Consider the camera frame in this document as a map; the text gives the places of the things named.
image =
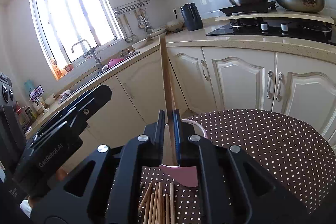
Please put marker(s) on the wooden chopstick six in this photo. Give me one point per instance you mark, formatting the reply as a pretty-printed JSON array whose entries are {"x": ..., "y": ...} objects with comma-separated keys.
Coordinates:
[{"x": 159, "y": 203}]

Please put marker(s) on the brown polka dot tablecloth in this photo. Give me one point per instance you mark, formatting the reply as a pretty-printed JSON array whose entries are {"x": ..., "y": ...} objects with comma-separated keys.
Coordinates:
[{"x": 288, "y": 178}]

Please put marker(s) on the black gas stove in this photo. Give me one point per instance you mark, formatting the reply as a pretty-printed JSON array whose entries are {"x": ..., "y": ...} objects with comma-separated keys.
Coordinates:
[{"x": 280, "y": 27}]

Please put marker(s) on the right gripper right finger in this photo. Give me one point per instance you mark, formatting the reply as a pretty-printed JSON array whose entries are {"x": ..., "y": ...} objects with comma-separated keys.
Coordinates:
[{"x": 234, "y": 188}]

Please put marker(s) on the phone on stand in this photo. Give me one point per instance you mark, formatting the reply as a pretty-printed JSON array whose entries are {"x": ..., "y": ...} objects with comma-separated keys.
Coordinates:
[{"x": 36, "y": 93}]

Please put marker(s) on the wooden chopstick seven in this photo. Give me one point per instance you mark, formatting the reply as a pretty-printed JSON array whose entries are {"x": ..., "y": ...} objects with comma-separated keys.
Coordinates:
[{"x": 167, "y": 212}]

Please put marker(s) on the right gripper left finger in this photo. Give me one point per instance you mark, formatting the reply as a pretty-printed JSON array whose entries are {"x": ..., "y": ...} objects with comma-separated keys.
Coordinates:
[{"x": 105, "y": 186}]

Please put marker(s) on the dark blue kettle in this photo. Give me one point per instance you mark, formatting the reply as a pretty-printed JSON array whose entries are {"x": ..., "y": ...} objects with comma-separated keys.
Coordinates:
[{"x": 191, "y": 17}]

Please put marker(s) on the wooden chopstick one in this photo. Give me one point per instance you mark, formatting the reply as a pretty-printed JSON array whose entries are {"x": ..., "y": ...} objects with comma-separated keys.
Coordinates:
[{"x": 166, "y": 87}]

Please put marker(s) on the beige board under pots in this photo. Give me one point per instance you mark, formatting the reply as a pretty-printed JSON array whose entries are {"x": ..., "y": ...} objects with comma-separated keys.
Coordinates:
[{"x": 285, "y": 14}]

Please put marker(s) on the red bowl in sink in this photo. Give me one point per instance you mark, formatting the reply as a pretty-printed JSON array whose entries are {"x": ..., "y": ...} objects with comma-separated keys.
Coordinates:
[{"x": 114, "y": 62}]

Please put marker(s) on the kitchen window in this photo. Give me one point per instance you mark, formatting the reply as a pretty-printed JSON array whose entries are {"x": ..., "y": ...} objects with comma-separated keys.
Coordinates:
[{"x": 61, "y": 23}]

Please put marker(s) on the white bowl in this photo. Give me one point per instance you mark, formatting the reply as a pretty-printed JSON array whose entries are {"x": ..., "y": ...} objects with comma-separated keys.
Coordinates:
[{"x": 140, "y": 44}]

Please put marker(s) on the wooden chopstick five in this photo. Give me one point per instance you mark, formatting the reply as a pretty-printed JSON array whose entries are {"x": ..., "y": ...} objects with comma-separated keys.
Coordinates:
[{"x": 154, "y": 212}]

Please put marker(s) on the pink paper cup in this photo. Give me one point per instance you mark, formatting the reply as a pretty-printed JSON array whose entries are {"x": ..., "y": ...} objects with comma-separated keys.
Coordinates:
[{"x": 186, "y": 176}]

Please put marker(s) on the black induction cooker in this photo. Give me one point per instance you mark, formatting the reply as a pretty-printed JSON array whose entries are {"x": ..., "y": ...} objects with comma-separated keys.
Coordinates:
[{"x": 254, "y": 7}]

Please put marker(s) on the steel kitchen sink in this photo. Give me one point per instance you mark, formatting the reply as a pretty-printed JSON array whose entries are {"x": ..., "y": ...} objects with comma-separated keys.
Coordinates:
[{"x": 88, "y": 77}]

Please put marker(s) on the wall utensil rack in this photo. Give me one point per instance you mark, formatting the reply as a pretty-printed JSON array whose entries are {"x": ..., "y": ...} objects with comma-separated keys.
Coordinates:
[{"x": 132, "y": 18}]

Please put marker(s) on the lower cream cabinets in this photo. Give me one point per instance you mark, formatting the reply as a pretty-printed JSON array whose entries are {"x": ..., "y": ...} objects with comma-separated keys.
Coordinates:
[{"x": 208, "y": 79}]

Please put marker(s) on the stacked white dishes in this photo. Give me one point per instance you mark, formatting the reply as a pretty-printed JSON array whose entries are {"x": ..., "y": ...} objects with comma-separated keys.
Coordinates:
[{"x": 170, "y": 26}]

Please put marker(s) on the wooden chopstick four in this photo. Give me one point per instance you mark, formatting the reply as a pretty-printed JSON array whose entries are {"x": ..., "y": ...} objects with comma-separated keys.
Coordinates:
[{"x": 150, "y": 214}]

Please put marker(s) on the wooden chopstick three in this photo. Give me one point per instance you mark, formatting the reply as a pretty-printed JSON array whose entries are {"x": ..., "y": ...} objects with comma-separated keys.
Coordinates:
[{"x": 145, "y": 196}]

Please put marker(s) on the chrome sink faucet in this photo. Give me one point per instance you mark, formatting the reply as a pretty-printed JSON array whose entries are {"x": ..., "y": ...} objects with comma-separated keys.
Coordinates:
[{"x": 91, "y": 51}]

